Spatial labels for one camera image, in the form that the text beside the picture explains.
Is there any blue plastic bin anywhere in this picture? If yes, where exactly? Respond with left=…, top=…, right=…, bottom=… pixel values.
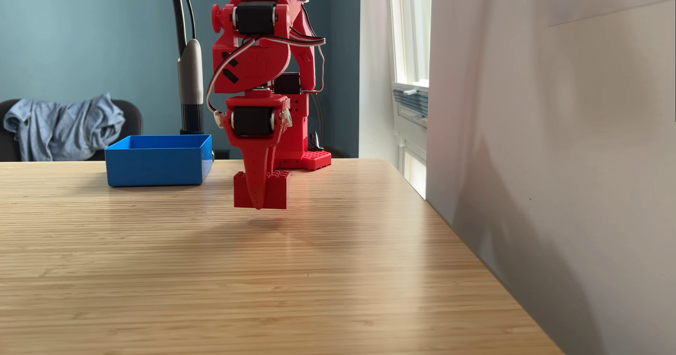
left=104, top=134, right=214, bottom=188

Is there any black chair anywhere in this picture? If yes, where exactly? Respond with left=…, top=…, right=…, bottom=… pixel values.
left=0, top=98, right=144, bottom=162

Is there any red lego brick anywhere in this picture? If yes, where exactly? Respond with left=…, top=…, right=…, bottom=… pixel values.
left=233, top=169, right=290, bottom=210

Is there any grey blue cloth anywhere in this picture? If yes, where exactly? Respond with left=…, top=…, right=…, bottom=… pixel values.
left=2, top=93, right=126, bottom=162

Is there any white window frame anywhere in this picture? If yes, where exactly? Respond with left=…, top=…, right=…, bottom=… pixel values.
left=387, top=0, right=433, bottom=200

